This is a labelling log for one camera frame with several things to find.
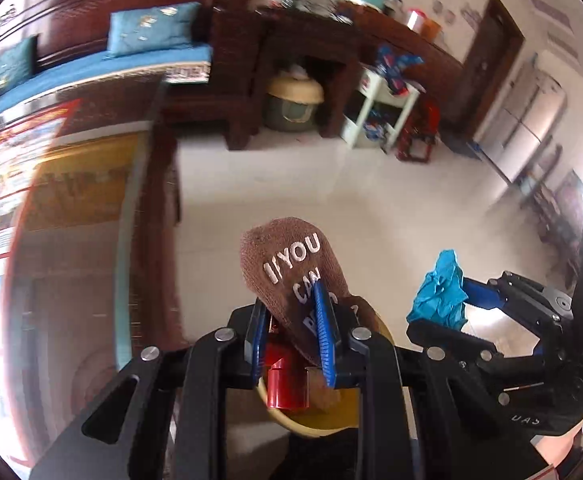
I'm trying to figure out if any orange container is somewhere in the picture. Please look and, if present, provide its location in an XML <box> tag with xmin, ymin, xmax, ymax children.
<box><xmin>405</xmin><ymin>8</ymin><xmax>443</xmax><ymax>39</ymax></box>

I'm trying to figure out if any red stool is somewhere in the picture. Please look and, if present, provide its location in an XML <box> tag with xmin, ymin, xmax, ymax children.
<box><xmin>396</xmin><ymin>102</ymin><xmax>441</xmax><ymax>164</ymax></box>

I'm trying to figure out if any printed red table poster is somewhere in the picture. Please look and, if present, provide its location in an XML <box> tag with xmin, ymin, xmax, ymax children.
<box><xmin>0</xmin><ymin>99</ymin><xmax>80</xmax><ymax>267</ymax></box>

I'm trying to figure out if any blue glove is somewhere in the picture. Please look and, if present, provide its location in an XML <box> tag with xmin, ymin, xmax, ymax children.
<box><xmin>406</xmin><ymin>249</ymin><xmax>470</xmax><ymax>331</ymax></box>

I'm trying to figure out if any blue printed bag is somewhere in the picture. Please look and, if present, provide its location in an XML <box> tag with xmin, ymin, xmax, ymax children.
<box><xmin>373</xmin><ymin>44</ymin><xmax>423</xmax><ymax>97</ymax></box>

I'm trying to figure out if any yellow bin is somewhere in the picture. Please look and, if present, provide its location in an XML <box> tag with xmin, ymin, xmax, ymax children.
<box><xmin>258</xmin><ymin>309</ymin><xmax>398</xmax><ymax>437</ymax></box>

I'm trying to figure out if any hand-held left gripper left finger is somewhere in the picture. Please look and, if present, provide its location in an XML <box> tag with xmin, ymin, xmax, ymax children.
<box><xmin>28</xmin><ymin>297</ymin><xmax>272</xmax><ymax>480</ymax></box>

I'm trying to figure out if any brown wooden door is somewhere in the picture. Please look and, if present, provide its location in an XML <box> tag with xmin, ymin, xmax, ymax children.
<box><xmin>453</xmin><ymin>0</ymin><xmax>525</xmax><ymax>132</ymax></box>

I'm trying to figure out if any yellow green litter box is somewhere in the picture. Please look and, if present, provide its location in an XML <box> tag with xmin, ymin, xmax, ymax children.
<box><xmin>263</xmin><ymin>72</ymin><xmax>325</xmax><ymax>134</ymax></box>

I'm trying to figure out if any person's right forearm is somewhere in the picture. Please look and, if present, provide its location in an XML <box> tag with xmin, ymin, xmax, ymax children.
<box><xmin>531</xmin><ymin>417</ymin><xmax>583</xmax><ymax>476</ymax></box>

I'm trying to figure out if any brown sock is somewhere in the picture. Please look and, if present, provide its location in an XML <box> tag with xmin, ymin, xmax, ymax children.
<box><xmin>239</xmin><ymin>217</ymin><xmax>382</xmax><ymax>408</ymax></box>

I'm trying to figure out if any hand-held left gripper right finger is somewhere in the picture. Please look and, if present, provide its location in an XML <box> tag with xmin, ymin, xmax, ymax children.
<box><xmin>312</xmin><ymin>282</ymin><xmax>548</xmax><ymax>480</ymax></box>

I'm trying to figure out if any red plastic container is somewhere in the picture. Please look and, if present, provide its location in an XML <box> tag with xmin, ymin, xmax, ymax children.
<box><xmin>264</xmin><ymin>320</ymin><xmax>313</xmax><ymax>411</ymax></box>

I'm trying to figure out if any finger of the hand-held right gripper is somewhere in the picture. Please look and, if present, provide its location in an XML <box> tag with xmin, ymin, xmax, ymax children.
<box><xmin>406</xmin><ymin>317</ymin><xmax>547</xmax><ymax>391</ymax></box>
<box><xmin>463</xmin><ymin>270</ymin><xmax>573</xmax><ymax>331</ymax></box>

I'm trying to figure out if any white storage rack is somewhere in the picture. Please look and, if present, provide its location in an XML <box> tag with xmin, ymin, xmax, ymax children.
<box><xmin>341</xmin><ymin>67</ymin><xmax>421</xmax><ymax>151</ymax></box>

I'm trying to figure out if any blue floral cushion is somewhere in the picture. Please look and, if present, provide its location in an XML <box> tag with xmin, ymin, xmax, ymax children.
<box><xmin>0</xmin><ymin>34</ymin><xmax>40</xmax><ymax>104</ymax></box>
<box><xmin>106</xmin><ymin>2</ymin><xmax>202</xmax><ymax>59</ymax></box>

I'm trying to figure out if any dark wooden side table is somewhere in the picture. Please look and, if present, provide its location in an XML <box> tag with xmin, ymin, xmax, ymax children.
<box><xmin>210</xmin><ymin>4</ymin><xmax>363</xmax><ymax>151</ymax></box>

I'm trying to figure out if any blue sofa seat pad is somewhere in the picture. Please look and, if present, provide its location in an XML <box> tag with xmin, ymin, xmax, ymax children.
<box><xmin>0</xmin><ymin>42</ymin><xmax>213</xmax><ymax>131</ymax></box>

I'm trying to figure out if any silver refrigerator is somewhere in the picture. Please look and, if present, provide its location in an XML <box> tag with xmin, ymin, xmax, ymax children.
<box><xmin>473</xmin><ymin>57</ymin><xmax>568</xmax><ymax>187</ymax></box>

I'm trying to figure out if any dark wooden cabinet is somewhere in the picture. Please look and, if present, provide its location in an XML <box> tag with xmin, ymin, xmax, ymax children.
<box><xmin>336</xmin><ymin>2</ymin><xmax>465</xmax><ymax>127</ymax></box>

